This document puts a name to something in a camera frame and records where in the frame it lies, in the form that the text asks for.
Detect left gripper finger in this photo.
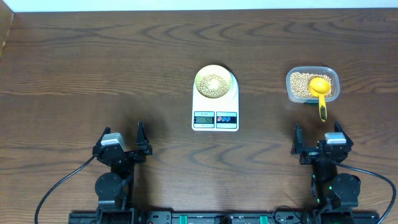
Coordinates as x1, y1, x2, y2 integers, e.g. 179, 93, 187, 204
136, 121, 152, 156
92, 127, 111, 155

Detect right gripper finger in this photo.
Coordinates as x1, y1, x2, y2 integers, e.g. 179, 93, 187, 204
290, 124, 304, 154
333, 121, 354, 147

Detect yellow measuring scoop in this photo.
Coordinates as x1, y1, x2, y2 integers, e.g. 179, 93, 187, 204
308, 77, 331, 122

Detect pale yellow bowl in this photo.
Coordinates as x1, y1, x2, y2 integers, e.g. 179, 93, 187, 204
195, 65, 232, 92

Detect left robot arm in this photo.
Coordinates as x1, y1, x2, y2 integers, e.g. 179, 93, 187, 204
93, 122, 152, 223

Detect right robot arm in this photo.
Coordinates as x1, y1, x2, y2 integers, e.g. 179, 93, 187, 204
290, 122, 361, 224

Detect white digital kitchen scale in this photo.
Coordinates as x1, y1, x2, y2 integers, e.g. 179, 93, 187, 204
192, 72, 239, 132

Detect soybeans in yellow bowl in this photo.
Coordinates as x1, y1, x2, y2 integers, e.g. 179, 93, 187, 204
197, 74, 231, 98

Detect soybeans in container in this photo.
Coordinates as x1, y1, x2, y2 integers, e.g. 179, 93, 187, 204
289, 72, 332, 98

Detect clear plastic container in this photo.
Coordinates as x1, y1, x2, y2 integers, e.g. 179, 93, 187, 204
286, 66, 340, 103

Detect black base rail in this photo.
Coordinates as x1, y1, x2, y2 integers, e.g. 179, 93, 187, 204
68, 209, 379, 224

